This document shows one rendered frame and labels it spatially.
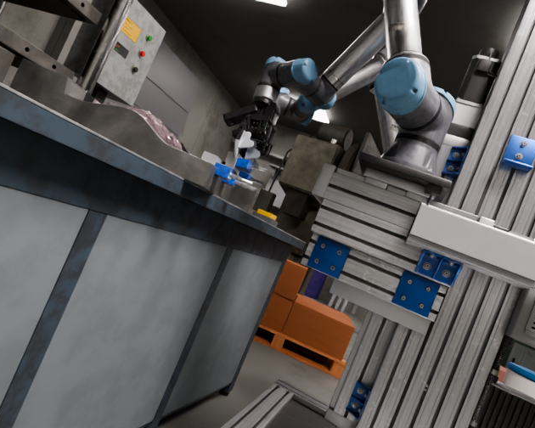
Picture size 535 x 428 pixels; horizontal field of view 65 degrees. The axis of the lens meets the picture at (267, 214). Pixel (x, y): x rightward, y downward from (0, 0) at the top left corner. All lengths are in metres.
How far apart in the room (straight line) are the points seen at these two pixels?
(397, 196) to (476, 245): 0.23
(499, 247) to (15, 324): 0.92
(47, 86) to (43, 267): 0.45
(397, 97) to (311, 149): 3.85
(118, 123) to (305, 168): 3.90
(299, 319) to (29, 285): 2.62
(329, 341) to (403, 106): 2.47
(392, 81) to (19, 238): 0.82
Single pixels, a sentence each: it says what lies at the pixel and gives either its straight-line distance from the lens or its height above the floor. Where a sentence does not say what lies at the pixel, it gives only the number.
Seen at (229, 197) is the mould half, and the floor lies 0.82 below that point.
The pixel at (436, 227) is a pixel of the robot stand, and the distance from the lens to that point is 0.96.
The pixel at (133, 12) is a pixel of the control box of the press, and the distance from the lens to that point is 2.09.
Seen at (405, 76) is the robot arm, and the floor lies 1.21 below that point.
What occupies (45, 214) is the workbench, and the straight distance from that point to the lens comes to 0.79.
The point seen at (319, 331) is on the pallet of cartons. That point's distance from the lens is 3.29.
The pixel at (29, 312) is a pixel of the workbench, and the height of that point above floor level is 0.47.
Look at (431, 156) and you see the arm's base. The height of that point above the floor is 1.10.
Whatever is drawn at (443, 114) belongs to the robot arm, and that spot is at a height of 1.21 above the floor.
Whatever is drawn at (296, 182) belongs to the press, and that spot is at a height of 1.45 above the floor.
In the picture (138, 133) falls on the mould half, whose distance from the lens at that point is 0.99.
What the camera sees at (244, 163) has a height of 0.93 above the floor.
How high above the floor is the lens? 0.76
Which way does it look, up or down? 3 degrees up
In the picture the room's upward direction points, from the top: 23 degrees clockwise
